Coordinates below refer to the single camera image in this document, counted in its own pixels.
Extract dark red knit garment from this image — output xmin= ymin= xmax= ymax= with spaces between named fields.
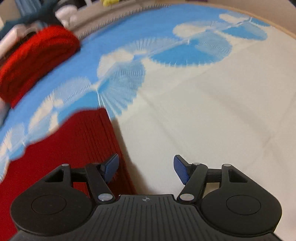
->
xmin=1 ymin=108 xmax=136 ymax=240

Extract blue and white bedsheet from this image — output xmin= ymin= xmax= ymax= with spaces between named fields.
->
xmin=1 ymin=4 xmax=295 ymax=240

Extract bright red folded sweater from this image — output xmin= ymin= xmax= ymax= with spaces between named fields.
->
xmin=1 ymin=25 xmax=80 ymax=108

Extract yellow plush toys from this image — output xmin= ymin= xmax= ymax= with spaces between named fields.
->
xmin=102 ymin=0 xmax=121 ymax=7

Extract teal cloth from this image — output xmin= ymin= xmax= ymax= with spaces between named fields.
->
xmin=0 ymin=0 xmax=63 ymax=40

